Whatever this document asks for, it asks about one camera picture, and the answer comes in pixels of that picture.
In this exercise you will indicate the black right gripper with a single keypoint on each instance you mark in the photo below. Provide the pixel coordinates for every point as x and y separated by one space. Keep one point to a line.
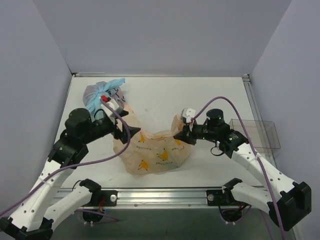
189 132

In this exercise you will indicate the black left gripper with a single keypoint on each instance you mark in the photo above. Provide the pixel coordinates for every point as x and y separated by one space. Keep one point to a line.
119 130

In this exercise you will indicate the translucent orange plastic bag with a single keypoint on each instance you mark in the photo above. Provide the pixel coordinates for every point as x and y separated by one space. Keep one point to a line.
151 153

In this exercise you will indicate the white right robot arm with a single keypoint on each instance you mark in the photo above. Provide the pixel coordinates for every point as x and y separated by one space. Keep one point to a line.
286 201

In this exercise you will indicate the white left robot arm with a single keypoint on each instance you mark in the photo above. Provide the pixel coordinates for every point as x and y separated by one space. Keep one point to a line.
35 217

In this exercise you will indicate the blue tied plastic bag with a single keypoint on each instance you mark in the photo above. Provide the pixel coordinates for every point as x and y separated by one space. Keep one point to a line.
94 93

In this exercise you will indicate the clear acrylic box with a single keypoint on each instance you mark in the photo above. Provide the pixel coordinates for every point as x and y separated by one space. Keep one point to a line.
263 135

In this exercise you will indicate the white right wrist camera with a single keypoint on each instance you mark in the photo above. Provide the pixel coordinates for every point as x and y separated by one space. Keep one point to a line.
187 115

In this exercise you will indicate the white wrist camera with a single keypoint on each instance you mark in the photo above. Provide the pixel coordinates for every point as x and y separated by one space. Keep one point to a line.
110 105
187 115

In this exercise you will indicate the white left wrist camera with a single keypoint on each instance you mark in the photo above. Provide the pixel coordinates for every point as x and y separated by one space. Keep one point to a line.
110 105

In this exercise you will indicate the aluminium front rail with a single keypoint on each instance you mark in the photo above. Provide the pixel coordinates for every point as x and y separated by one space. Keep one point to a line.
156 198

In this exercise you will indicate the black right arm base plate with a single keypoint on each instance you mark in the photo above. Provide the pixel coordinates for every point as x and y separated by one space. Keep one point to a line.
215 198

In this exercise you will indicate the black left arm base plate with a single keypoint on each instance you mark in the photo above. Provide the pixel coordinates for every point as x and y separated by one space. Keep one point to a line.
103 198

